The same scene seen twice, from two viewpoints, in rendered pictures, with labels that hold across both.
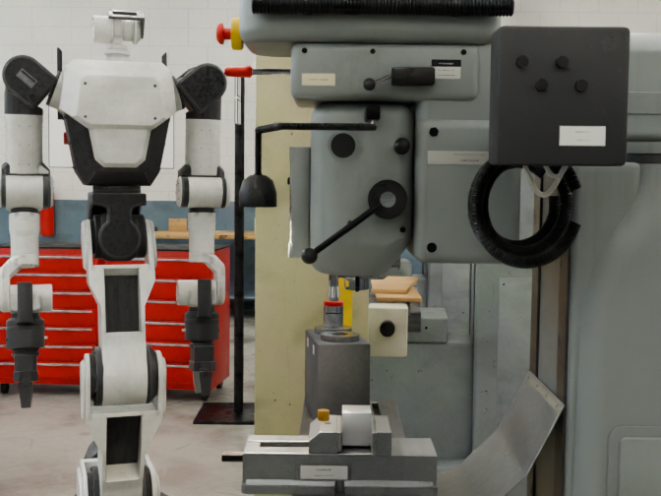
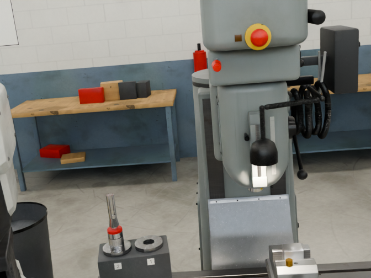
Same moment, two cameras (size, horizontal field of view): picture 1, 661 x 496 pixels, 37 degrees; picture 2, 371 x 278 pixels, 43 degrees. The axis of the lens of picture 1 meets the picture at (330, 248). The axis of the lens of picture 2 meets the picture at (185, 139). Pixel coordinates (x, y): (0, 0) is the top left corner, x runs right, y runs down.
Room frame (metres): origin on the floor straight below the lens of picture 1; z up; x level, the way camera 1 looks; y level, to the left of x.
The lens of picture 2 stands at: (1.98, 1.31, 1.85)
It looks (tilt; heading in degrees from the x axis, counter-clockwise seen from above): 16 degrees down; 273
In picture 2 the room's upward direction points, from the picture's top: 5 degrees counter-clockwise
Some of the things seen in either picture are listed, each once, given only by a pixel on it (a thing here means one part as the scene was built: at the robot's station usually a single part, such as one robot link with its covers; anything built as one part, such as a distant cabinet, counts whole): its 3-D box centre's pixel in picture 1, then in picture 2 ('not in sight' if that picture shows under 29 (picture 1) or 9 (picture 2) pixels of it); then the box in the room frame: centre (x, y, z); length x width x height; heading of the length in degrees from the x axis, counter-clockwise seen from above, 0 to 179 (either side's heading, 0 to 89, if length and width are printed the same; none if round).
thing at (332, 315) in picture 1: (332, 316); (116, 238); (2.31, -0.01, 1.16); 0.05 x 0.05 x 0.05
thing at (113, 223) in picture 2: (333, 278); (112, 211); (2.31, -0.01, 1.25); 0.03 x 0.03 x 0.11
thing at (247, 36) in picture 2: (237, 33); (258, 36); (1.86, 0.18, 1.76); 0.06 x 0.02 x 0.06; 0
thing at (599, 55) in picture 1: (558, 97); (339, 58); (1.52, -0.35, 1.62); 0.20 x 0.09 x 0.21; 90
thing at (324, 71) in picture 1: (382, 78); (248, 57); (1.86, -0.09, 1.68); 0.34 x 0.24 x 0.10; 90
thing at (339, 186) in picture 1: (360, 189); (253, 129); (1.86, -0.06, 1.47); 0.21 x 0.19 x 0.32; 0
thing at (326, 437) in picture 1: (326, 433); (296, 269); (1.75, 0.01, 1.03); 0.12 x 0.06 x 0.04; 0
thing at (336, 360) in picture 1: (335, 372); (136, 272); (2.26, -0.02, 1.04); 0.22 x 0.12 x 0.20; 9
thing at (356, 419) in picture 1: (356, 424); (292, 255); (1.75, -0.05, 1.04); 0.06 x 0.05 x 0.06; 0
